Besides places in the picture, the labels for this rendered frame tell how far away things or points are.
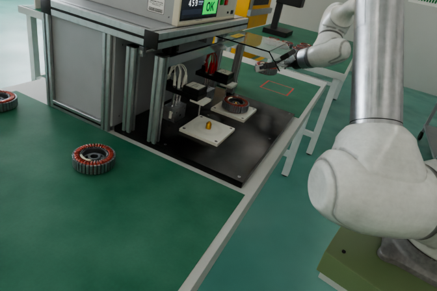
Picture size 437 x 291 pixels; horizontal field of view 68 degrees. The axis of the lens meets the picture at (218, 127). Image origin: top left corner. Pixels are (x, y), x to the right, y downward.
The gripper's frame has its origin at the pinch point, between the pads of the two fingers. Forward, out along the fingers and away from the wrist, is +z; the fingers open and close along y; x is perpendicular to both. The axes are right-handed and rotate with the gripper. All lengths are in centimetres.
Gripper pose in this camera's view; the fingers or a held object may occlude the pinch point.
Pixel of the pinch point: (266, 67)
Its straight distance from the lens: 160.8
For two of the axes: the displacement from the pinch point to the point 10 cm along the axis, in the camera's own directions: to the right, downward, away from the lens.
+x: -1.5, -9.9, -0.8
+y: 7.5, -1.7, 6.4
